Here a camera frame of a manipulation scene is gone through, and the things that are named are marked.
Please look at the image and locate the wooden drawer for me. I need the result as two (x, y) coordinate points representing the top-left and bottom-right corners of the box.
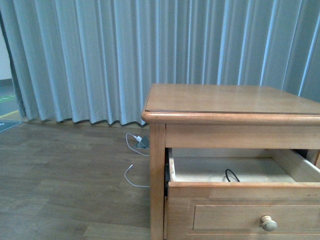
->
(165, 148), (320, 240)

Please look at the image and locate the grey pop-up floor socket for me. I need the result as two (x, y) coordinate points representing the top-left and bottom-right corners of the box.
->
(136, 136), (150, 149)

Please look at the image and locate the white cable on floor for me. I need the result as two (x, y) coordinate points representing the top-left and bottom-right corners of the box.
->
(124, 133), (151, 188)

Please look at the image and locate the wooden nightstand cabinet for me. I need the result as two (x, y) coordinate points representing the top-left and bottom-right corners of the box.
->
(141, 84), (320, 240)

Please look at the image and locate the white plug in floor socket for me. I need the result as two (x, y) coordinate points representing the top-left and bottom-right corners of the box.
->
(133, 135), (142, 142)

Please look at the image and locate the black charger cable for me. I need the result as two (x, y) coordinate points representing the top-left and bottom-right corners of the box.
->
(224, 168), (241, 183)

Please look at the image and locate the grey pleated curtain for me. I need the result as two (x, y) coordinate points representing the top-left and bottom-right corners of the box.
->
(0, 0), (320, 124)

